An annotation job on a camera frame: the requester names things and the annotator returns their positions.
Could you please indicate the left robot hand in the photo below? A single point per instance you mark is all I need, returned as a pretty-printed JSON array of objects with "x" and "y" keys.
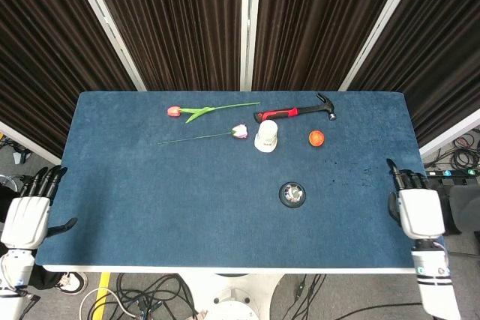
[{"x": 25, "y": 219}]

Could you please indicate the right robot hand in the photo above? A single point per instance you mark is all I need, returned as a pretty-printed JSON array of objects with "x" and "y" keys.
[{"x": 418, "y": 211}]

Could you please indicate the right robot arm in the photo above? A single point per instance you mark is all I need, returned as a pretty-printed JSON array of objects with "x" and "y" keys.
[{"x": 435, "y": 279}]

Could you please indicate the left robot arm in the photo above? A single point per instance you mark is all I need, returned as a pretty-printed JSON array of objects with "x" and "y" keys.
[{"x": 11, "y": 282}]

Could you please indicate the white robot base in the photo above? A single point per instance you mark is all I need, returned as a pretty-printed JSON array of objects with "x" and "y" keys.
[{"x": 234, "y": 297}]

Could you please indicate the white sneaker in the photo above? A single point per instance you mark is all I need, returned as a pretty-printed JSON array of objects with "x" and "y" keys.
[{"x": 73, "y": 282}]

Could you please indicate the red black claw hammer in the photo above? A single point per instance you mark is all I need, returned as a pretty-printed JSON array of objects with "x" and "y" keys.
[{"x": 296, "y": 111}]

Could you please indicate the blue table mat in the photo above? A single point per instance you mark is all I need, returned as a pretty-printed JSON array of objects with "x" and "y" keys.
[{"x": 187, "y": 192}]

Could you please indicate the pink rose with thin stem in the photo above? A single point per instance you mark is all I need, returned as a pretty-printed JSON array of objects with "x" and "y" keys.
[{"x": 238, "y": 131}]

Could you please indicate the orange tulip with green stem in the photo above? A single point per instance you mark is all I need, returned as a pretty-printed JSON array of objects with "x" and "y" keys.
[{"x": 195, "y": 111}]

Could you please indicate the white partition frame post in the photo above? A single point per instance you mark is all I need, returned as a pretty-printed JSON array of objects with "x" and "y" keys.
[
  {"x": 248, "y": 24},
  {"x": 105, "y": 24},
  {"x": 381, "y": 24}
]

